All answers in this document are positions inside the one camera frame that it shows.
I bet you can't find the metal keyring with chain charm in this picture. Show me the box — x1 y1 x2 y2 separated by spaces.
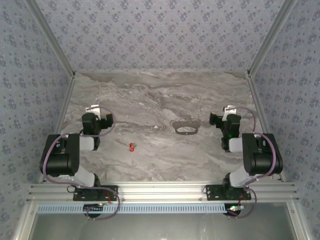
171 118 202 136

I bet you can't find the black controller board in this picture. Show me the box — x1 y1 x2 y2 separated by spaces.
224 203 245 217
83 203 105 219

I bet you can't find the grey metal sheet panel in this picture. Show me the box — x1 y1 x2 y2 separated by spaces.
27 213 298 240

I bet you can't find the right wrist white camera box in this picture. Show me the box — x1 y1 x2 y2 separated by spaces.
222 105 237 119

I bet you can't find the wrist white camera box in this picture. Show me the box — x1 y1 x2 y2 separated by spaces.
222 105 237 119
85 104 101 119

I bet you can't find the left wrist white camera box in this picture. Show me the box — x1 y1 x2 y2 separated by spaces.
85 104 101 119

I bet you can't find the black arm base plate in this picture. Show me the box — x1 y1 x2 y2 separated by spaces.
205 184 252 201
72 185 119 202

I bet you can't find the wide aluminium mounting rail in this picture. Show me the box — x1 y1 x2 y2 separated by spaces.
26 181 300 204

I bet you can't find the slanted aluminium frame post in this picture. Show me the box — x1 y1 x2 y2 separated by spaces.
246 0 299 77

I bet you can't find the slotted pale blue cable duct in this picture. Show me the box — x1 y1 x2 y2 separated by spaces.
36 202 227 215

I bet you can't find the short aluminium frame leg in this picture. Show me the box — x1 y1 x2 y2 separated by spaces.
11 202 38 240
286 202 311 240

